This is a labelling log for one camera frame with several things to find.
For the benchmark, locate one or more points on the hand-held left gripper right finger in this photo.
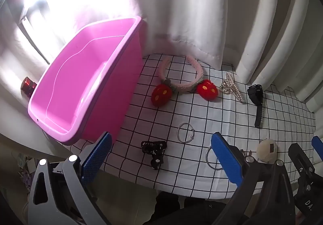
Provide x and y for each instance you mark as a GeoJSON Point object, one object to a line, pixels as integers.
{"type": "Point", "coordinates": [225, 157]}

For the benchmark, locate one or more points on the crystal hair claw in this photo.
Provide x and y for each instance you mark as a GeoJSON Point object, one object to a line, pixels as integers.
{"type": "Point", "coordinates": [228, 87]}

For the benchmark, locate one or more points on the silver bangle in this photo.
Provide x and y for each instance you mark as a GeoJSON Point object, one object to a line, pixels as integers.
{"type": "Point", "coordinates": [206, 158]}
{"type": "Point", "coordinates": [178, 131]}

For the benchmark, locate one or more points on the white curtain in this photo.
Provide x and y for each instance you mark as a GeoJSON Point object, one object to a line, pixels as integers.
{"type": "Point", "coordinates": [189, 13]}

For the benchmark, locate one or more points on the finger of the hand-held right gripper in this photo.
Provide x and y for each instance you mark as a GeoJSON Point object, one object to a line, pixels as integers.
{"type": "Point", "coordinates": [318, 145]}
{"type": "Point", "coordinates": [302, 162]}

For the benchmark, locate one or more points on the red bottle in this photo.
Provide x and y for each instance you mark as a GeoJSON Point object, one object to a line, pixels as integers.
{"type": "Point", "coordinates": [28, 86]}

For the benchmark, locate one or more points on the pink plastic basin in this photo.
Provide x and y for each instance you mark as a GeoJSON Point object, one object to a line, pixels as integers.
{"type": "Point", "coordinates": [83, 76]}

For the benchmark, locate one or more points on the pale clutter pile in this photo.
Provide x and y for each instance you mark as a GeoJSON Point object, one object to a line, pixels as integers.
{"type": "Point", "coordinates": [24, 169]}

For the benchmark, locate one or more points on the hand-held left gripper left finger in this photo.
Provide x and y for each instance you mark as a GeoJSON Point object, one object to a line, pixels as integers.
{"type": "Point", "coordinates": [98, 154]}

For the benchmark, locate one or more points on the black wristwatch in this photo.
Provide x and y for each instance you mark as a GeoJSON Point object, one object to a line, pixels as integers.
{"type": "Point", "coordinates": [254, 94]}

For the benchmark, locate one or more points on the white grid tablecloth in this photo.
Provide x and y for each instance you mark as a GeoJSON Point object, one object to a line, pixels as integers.
{"type": "Point", "coordinates": [201, 114]}

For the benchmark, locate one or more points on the beige plush hair clip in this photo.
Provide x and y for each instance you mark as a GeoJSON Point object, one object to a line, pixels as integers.
{"type": "Point", "coordinates": [265, 152]}

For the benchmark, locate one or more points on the pink knitted strawberry headband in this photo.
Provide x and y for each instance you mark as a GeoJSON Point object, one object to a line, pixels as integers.
{"type": "Point", "coordinates": [161, 94]}

